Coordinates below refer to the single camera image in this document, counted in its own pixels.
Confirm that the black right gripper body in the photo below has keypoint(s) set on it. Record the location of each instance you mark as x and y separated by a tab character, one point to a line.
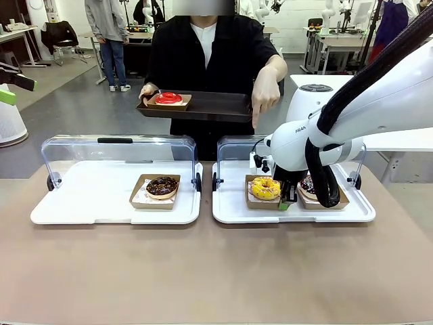
285	174

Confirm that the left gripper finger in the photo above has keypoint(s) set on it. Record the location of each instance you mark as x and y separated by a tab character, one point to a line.
6	97
23	82

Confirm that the dark brown serving tray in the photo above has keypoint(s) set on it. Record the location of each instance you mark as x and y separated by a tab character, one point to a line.
216	105

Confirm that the red glazed donut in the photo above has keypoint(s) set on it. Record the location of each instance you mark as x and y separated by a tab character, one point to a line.
160	100

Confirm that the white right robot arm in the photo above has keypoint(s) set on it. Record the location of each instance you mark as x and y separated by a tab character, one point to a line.
389	101

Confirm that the person's left forearm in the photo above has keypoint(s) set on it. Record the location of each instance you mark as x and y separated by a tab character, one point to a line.
277	66

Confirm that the chocolate donut with colourful sprinkles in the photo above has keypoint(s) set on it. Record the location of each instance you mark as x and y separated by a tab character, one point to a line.
306	188

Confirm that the cardboard tray under colourful donut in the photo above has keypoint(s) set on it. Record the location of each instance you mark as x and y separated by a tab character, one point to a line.
309	204

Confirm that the yellow donut in paper tray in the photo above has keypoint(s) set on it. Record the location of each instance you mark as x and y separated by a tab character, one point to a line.
260	204

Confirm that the yellow sprinkled donut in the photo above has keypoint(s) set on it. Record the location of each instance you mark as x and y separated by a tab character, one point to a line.
257	191

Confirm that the chocolate donut with fine sprinkles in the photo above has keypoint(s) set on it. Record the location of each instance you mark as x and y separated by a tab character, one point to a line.
152	189

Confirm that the chocolate donut in paper tray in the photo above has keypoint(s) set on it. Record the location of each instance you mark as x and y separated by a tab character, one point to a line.
138	201

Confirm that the person's black-clad torso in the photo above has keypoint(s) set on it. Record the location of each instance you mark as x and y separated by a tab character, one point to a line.
179	50

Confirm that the person's left hand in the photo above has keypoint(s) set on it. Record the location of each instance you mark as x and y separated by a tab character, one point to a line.
267	98

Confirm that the person's right hand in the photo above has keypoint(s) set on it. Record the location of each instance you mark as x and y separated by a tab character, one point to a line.
149	90

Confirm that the clear display lid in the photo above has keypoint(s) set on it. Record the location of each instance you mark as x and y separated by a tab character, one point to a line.
115	140
233	149

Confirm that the white display tray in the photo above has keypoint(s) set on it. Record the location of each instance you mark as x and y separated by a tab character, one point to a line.
230	203
84	193

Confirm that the chair with black jacket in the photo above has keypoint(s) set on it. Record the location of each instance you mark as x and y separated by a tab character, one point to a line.
61	34

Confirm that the white round appliance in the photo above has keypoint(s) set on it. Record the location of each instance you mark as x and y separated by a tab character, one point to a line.
304	101

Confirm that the bystander in grey hoodie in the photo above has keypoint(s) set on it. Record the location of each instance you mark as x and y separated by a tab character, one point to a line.
108	27

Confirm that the grey background workbench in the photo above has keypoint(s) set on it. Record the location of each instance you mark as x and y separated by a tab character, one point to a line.
338	44

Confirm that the bystander in blue apron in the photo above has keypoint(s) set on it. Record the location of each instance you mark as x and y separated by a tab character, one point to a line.
392	23

